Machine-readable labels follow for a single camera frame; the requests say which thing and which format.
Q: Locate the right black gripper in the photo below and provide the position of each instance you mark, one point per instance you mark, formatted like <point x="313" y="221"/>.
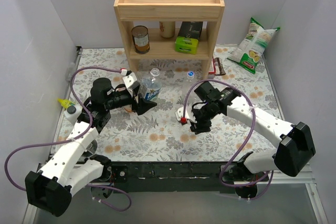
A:
<point x="200" y="121"/>

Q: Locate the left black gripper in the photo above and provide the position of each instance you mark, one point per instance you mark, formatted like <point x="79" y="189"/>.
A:
<point x="134" y="102"/>

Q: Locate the blue label water bottle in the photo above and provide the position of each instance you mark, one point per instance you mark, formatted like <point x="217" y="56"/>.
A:
<point x="151" y="85"/>

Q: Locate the clear plastic bottle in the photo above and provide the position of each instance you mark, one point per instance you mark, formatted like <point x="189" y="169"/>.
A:
<point x="187" y="84"/>

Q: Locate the blue white bottle cap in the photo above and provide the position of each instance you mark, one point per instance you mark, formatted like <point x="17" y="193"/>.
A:
<point x="190" y="75"/>

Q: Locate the orange drink bottle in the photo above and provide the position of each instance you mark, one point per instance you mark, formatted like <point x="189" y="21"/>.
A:
<point x="129" y="108"/>

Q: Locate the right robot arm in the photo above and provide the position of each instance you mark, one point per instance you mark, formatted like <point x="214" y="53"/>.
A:
<point x="293" y="143"/>

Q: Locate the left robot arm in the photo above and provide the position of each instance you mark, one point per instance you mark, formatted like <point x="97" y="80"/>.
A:
<point x="53" y="186"/>

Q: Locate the white bottle grey cap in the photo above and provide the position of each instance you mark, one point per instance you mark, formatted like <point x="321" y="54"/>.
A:
<point x="72" y="112"/>

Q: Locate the yellow squeeze bottle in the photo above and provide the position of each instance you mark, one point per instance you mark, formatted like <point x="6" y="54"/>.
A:
<point x="65" y="103"/>

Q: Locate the floral patterned table mat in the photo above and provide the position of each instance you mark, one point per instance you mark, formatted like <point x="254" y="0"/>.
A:
<point x="157" y="135"/>

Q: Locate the dark red snack bar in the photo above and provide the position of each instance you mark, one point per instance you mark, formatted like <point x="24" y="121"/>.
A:
<point x="216" y="68"/>

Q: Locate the brown tin can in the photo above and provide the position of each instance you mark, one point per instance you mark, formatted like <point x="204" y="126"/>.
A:
<point x="140" y="39"/>

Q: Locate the green wipes pack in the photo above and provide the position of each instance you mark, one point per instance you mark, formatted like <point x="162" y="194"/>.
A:
<point x="186" y="45"/>

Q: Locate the cream cylindrical jar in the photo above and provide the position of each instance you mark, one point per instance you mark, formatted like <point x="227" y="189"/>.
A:
<point x="167" y="29"/>

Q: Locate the black box on shelf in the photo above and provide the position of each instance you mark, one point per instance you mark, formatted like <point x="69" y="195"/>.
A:
<point x="190" y="30"/>

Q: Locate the green chips bag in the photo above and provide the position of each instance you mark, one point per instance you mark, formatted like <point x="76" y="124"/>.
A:
<point x="250" y="50"/>

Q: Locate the wooden shelf rack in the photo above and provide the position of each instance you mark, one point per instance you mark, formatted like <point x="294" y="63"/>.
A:
<point x="130" y="11"/>

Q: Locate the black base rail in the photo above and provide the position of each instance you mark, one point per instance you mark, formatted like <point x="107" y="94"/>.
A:
<point x="175" y="176"/>

